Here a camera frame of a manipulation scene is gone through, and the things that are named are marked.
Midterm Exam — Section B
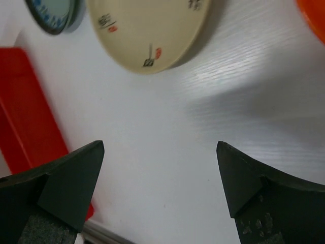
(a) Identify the beige plate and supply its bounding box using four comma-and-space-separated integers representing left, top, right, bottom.
86, 0, 211, 74

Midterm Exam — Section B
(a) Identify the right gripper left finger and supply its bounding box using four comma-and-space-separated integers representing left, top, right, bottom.
1, 140, 104, 243

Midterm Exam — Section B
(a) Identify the red plastic bin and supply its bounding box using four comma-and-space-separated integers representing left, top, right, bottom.
1, 47, 93, 220

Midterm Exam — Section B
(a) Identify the blue patterned grey plate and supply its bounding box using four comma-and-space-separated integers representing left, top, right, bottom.
25, 0, 86, 36

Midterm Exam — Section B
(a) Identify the aluminium rail frame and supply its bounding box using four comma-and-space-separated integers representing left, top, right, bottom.
81, 221, 134, 244

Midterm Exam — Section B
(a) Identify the orange plate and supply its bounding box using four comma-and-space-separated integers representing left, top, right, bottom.
296, 0, 325, 44

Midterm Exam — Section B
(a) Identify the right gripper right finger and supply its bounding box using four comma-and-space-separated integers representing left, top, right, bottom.
216, 141, 324, 243

